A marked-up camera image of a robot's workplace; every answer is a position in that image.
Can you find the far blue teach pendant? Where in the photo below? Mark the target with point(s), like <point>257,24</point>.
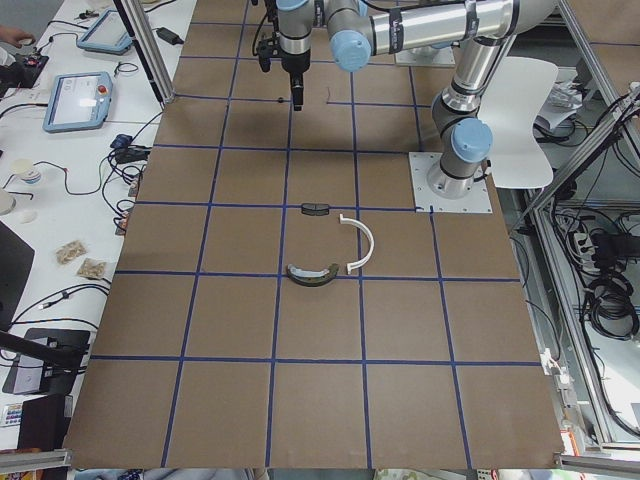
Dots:
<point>106,35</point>

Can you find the near blue teach pendant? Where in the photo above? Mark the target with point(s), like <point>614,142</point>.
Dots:
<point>78,102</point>

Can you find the green brake shoe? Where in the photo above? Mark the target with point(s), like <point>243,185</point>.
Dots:
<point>309,278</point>

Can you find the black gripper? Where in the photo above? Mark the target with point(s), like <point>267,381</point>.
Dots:
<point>291,64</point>

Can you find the white curved plastic part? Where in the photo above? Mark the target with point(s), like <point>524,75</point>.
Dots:
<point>367,241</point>

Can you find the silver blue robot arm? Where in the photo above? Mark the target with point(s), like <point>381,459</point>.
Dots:
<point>484,30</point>

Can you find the white plastic chair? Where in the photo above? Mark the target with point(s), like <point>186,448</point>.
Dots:
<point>510,104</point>

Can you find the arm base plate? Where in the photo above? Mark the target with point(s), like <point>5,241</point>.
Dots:
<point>436,192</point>
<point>427,56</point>

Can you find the aluminium frame post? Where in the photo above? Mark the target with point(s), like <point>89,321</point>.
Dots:
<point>139,30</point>

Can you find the blue teach pendant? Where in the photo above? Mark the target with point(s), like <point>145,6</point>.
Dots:
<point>106,35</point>
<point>78,102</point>

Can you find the black brake pad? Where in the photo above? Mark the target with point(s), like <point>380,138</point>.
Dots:
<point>315,209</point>

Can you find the black power adapter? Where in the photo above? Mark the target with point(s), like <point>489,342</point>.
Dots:
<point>169,36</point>

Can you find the black monitor stand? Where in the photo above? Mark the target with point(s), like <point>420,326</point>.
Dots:
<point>47,360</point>

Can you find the person hand at desk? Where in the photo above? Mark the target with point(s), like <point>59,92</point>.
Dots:
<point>15,37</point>

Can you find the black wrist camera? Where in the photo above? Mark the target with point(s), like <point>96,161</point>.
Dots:
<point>266,49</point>

